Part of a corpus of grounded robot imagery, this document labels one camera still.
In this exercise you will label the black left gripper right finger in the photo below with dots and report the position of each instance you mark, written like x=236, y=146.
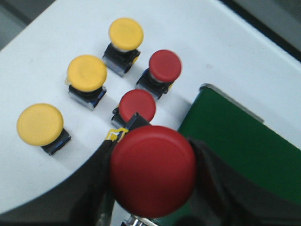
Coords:
x=234, y=199

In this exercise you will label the red push button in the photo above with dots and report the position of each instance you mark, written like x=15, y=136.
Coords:
x=164, y=68
x=134, y=101
x=153, y=169

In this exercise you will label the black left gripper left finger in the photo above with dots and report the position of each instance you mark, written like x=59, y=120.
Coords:
x=83, y=199

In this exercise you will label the yellow push button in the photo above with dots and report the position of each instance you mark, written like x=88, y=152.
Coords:
x=126, y=36
x=86, y=75
x=42, y=125

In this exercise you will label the green conveyor belt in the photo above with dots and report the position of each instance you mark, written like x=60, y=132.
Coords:
x=241, y=139

